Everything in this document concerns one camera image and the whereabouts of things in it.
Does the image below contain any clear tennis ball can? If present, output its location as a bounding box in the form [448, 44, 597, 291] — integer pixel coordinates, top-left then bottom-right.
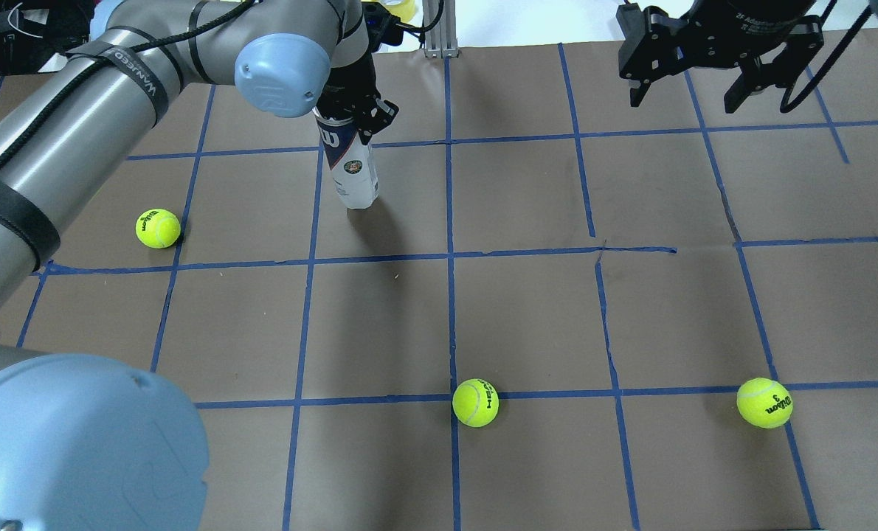
[312, 108, 378, 209]

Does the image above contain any centre Head tennis ball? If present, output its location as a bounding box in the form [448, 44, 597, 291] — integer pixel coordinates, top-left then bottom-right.
[452, 378, 500, 429]

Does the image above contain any aluminium frame post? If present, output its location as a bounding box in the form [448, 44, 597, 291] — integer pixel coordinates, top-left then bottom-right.
[420, 0, 460, 58]

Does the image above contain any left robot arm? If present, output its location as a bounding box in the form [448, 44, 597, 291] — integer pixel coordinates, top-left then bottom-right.
[0, 1, 396, 530]

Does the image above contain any tennis ball right side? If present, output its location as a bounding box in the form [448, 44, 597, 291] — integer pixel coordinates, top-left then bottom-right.
[736, 377, 794, 429]

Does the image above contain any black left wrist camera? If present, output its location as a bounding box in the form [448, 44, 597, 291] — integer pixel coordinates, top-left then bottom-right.
[362, 2, 404, 53]

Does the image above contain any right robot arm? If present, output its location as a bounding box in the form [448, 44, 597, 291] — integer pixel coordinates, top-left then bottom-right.
[615, 1, 878, 114]

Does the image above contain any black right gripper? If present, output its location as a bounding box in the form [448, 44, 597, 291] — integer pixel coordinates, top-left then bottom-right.
[615, 1, 826, 114]

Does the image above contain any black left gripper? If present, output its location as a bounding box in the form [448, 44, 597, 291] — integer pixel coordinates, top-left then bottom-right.
[321, 52, 399, 145]

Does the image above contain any tennis ball near left gripper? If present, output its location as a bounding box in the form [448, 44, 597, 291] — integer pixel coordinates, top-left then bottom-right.
[135, 209, 182, 249]

